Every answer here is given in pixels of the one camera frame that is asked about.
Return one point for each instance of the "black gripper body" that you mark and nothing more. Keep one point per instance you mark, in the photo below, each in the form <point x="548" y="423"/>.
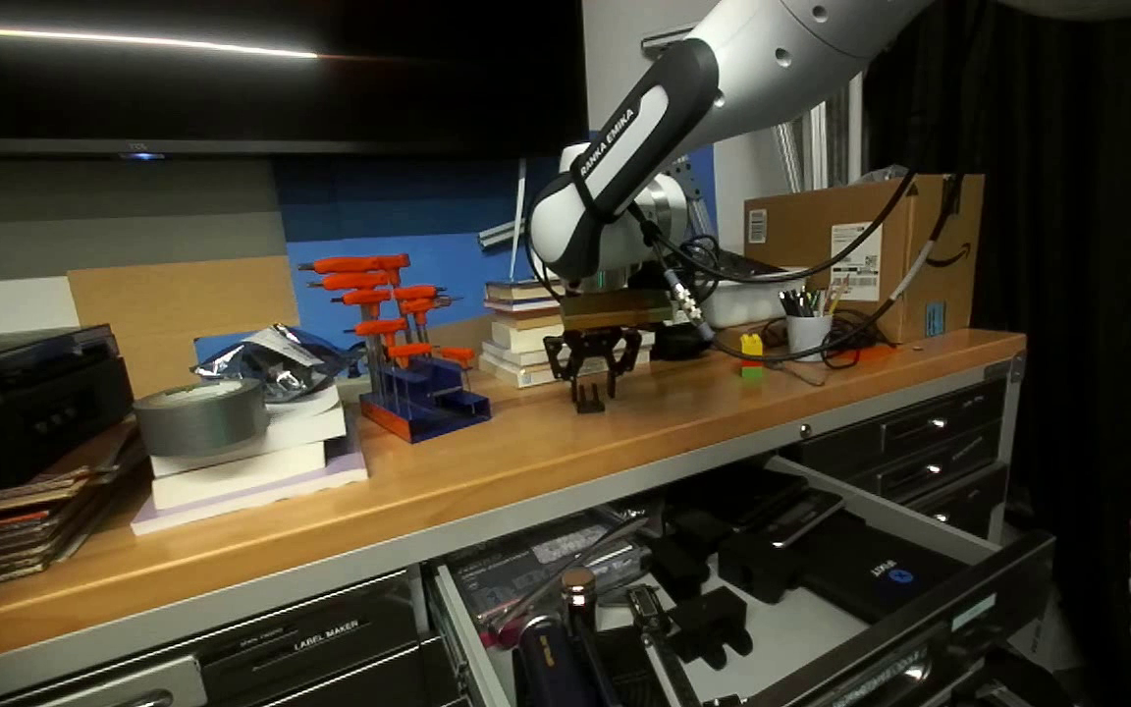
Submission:
<point x="592" y="344"/>

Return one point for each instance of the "small black bracket piece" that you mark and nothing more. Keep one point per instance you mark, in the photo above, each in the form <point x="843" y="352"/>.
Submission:
<point x="592" y="394"/>

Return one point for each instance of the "large black bracket block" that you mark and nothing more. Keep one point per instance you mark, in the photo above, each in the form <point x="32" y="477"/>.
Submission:
<point x="714" y="627"/>

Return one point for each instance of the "black tool cabinet drawer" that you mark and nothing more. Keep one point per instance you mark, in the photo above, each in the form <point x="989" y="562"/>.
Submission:
<point x="855" y="630"/>

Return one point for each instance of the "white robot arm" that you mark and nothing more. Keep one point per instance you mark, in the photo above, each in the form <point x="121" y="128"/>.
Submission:
<point x="724" y="80"/>

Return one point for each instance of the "wide pale book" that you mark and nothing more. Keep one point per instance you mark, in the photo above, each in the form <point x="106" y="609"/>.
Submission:
<point x="519" y="372"/>

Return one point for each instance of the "thick cream paged book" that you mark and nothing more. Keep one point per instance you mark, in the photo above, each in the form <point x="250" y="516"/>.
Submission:
<point x="519" y="334"/>

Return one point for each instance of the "dark cover book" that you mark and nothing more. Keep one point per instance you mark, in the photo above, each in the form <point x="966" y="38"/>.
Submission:
<point x="519" y="300"/>

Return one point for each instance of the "coloured toy brick stack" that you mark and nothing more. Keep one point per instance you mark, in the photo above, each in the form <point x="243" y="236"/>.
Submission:
<point x="753" y="348"/>

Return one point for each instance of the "white plastic bin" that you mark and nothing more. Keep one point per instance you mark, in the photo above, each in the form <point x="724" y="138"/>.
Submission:
<point x="744" y="305"/>

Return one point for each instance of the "metal rod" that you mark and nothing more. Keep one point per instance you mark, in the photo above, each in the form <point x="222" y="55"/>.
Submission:
<point x="507" y="233"/>

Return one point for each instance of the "blue hex key stand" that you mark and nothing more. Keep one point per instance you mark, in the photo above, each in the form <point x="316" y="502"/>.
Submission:
<point x="423" y="407"/>

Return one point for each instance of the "white cup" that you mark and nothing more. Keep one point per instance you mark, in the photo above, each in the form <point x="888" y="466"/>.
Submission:
<point x="808" y="334"/>

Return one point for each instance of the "clear plastic tool bag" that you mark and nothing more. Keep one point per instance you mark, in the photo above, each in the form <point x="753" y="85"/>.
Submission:
<point x="550" y="562"/>

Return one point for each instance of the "black flat case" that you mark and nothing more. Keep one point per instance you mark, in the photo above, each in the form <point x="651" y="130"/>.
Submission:
<point x="783" y="542"/>

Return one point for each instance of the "brown cardboard box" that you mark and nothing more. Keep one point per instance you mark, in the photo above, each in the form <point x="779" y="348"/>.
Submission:
<point x="883" y="248"/>

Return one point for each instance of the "silver foil bag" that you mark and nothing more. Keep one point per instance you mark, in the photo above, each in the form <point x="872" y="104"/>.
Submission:
<point x="271" y="360"/>

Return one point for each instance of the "white board stack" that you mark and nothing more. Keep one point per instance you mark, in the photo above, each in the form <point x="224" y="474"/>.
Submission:
<point x="263" y="474"/>

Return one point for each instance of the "black iFixit tool case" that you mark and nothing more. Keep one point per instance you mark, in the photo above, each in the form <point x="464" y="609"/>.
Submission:
<point x="884" y="571"/>

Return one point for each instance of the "steel tool cabinet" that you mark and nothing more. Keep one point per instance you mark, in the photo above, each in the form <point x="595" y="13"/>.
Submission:
<point x="332" y="630"/>

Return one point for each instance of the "brown cardboard sheet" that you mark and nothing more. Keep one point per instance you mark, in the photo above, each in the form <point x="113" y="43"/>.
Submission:
<point x="185" y="317"/>

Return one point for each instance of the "black curtain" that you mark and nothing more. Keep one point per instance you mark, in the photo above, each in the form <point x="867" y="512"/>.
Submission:
<point x="1010" y="262"/>

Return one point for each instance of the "black hard case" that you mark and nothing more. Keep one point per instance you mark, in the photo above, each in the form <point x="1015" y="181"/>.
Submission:
<point x="21" y="398"/>

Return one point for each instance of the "brown folder stack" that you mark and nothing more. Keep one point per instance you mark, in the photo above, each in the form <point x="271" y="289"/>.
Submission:
<point x="30" y="516"/>

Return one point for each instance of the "blue wall board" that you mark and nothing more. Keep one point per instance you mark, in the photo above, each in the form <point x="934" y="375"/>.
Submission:
<point x="434" y="220"/>

